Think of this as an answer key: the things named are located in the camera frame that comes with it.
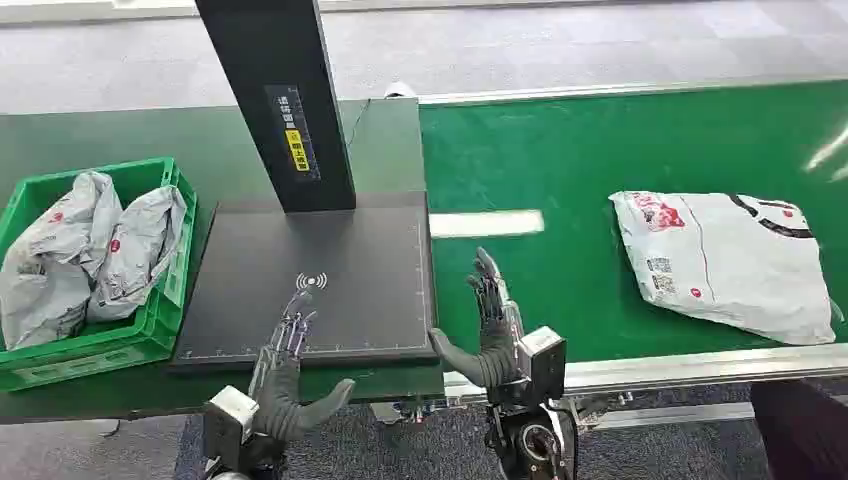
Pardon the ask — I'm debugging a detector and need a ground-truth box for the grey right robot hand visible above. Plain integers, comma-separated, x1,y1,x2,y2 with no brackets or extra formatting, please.
427,247,526,390

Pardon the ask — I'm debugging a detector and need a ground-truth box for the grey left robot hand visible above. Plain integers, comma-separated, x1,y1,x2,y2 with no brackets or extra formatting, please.
247,288,356,443

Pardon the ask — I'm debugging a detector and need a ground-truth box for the green plastic crate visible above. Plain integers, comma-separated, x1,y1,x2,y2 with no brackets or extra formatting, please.
0,156,199,393

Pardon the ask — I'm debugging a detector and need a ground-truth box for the green conveyor belt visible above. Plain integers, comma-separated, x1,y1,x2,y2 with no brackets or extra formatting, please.
418,80,848,365

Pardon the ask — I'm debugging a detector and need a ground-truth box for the small crumpled grey parcel bag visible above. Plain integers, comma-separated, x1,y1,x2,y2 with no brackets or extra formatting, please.
86,185,189,325

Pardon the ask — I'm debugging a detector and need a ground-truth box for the flat grey parcel, black print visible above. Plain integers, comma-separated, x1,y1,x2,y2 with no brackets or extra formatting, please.
608,190,838,348

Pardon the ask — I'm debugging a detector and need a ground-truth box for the black and yellow label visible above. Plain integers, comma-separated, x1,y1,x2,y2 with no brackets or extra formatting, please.
264,84,323,184

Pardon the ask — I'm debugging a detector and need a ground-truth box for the large crumpled grey parcel bag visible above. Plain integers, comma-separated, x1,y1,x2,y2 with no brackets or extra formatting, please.
0,170,125,352

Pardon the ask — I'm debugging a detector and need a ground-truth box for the dark box under conveyor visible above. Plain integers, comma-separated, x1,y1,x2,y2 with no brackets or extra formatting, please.
749,376,848,480

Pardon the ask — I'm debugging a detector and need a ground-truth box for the black scanner column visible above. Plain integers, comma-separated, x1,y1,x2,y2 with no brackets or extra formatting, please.
193,0,358,215

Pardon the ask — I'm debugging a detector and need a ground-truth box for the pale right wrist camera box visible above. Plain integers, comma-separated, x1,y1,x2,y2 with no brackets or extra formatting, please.
515,325,568,407

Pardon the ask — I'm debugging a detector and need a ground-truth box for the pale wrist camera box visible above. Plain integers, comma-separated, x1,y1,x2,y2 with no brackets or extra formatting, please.
515,325,568,407
202,385,260,460

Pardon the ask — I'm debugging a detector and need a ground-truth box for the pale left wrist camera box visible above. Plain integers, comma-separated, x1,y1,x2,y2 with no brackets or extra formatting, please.
202,385,260,460

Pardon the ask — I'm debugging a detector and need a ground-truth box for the black scanner base plate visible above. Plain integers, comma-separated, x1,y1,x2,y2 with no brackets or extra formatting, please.
168,192,441,373

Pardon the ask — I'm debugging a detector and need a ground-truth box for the silver conveyor frame rail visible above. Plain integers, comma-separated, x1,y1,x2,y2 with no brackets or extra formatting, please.
441,342,848,401

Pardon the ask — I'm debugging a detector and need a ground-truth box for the thin black cable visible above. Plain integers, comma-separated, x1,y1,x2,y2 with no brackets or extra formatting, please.
343,99,372,152

